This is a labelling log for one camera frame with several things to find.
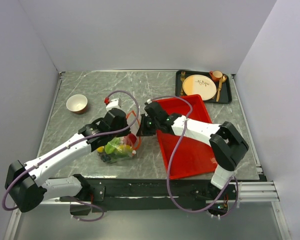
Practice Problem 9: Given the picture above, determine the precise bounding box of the orange cup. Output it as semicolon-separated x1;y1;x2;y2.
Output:
209;70;223;82

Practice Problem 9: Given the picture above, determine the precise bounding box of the green leaf vegetable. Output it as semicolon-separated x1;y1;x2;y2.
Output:
104;139;120;155

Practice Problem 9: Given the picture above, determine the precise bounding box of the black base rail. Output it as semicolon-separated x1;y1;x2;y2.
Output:
60;178;239;216

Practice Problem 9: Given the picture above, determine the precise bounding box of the red apple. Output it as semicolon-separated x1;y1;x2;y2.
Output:
124;133;137;146

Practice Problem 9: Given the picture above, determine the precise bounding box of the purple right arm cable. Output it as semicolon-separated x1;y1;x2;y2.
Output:
147;96;240;214

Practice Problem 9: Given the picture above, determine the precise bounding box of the gold fork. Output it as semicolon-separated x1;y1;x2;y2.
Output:
180;71;186;97

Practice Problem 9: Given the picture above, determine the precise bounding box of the black serving tray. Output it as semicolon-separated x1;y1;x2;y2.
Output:
175;70;232;104

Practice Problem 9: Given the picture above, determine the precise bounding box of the gold spoon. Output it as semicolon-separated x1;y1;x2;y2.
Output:
216;74;227;102

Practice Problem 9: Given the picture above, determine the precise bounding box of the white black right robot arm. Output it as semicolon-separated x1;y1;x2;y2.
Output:
137;101;249;199

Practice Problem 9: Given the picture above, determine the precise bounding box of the clear zip bag orange zipper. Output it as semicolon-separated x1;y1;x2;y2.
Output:
96;110;142;164

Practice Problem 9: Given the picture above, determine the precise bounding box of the black grape bunch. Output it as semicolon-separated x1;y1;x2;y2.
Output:
99;153;112;164

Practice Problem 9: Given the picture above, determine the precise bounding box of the yellow mango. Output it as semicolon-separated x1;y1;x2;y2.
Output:
114;144;134;157

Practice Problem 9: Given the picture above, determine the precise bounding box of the red plastic tray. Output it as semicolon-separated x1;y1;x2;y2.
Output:
156;94;217;180

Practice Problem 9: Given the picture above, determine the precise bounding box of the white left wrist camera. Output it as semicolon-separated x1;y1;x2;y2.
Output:
105;97;122;112

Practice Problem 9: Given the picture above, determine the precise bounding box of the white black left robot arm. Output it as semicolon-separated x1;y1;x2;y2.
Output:
5;108;130;213

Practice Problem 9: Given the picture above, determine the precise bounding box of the green orange fruit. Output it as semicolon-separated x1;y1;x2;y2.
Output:
96;146;105;154

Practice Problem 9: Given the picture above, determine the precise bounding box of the white brown bowl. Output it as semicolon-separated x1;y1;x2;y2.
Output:
65;94;88;115

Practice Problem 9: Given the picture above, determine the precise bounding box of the cream orange plate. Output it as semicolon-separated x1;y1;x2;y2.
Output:
182;74;217;101

